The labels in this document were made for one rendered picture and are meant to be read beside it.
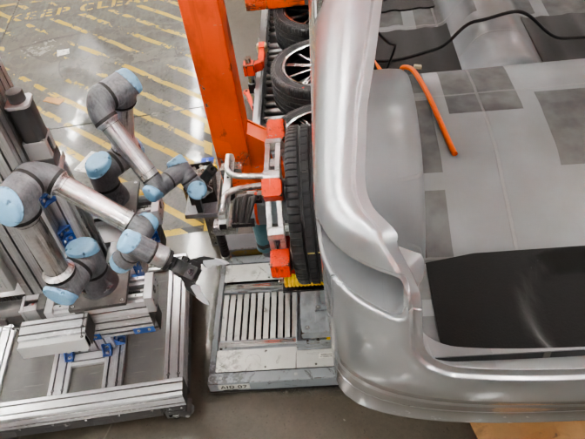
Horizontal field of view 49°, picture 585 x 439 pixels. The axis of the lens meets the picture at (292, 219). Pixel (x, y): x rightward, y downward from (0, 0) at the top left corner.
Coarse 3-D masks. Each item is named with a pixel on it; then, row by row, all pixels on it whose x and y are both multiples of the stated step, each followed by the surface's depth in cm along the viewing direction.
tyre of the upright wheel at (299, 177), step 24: (288, 144) 246; (312, 144) 244; (288, 168) 240; (312, 168) 239; (288, 192) 238; (312, 192) 237; (288, 216) 238; (312, 216) 237; (312, 240) 239; (312, 264) 246
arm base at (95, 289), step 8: (104, 272) 246; (112, 272) 252; (96, 280) 245; (104, 280) 248; (112, 280) 250; (88, 288) 247; (96, 288) 247; (104, 288) 248; (112, 288) 250; (88, 296) 249; (96, 296) 248; (104, 296) 250
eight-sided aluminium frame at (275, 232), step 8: (272, 144) 257; (280, 144) 257; (272, 152) 275; (280, 152) 256; (280, 160) 254; (264, 168) 247; (280, 168) 251; (264, 176) 244; (272, 176) 243; (280, 176) 246; (280, 200) 243; (280, 208) 243; (280, 216) 243; (272, 224) 246; (280, 224) 243; (272, 232) 243; (280, 232) 243; (288, 232) 292; (272, 240) 246; (280, 240) 246; (272, 248) 249; (280, 248) 285
